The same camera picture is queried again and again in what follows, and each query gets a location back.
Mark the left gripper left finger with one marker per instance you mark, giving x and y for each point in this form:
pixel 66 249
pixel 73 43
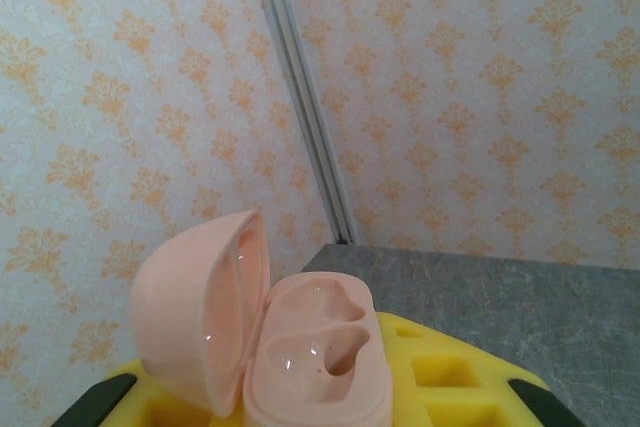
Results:
pixel 165 412

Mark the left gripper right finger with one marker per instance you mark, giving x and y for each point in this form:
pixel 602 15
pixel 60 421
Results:
pixel 450 397

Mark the pink earbud charging case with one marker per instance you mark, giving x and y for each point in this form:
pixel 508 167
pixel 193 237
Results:
pixel 310 347

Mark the aluminium frame post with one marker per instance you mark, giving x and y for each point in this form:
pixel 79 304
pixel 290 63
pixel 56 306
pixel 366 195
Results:
pixel 304 97

